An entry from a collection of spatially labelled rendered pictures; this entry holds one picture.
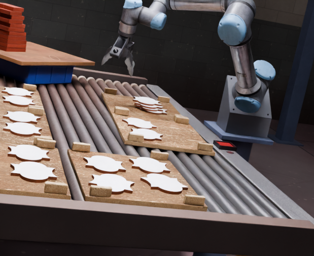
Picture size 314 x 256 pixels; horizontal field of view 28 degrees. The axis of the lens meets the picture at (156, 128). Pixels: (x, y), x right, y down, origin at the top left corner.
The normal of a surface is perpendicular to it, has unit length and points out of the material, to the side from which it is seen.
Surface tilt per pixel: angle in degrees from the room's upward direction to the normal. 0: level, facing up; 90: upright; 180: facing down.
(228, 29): 123
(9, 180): 0
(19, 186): 0
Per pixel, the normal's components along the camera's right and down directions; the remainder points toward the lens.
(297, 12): 0.25, 0.27
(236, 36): -0.43, 0.64
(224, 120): -0.96, -0.14
